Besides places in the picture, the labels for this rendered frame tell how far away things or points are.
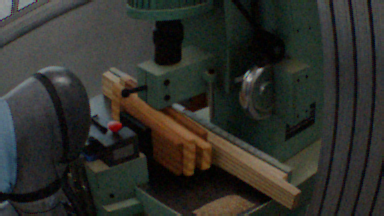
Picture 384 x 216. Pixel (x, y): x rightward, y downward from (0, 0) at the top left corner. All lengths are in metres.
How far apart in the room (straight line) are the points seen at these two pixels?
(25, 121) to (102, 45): 2.40
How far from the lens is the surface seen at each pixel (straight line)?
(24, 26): 2.95
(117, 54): 3.32
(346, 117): 0.76
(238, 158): 1.69
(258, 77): 1.76
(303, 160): 1.98
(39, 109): 0.89
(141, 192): 1.70
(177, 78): 1.77
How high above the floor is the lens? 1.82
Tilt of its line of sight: 28 degrees down
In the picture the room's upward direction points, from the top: 1 degrees counter-clockwise
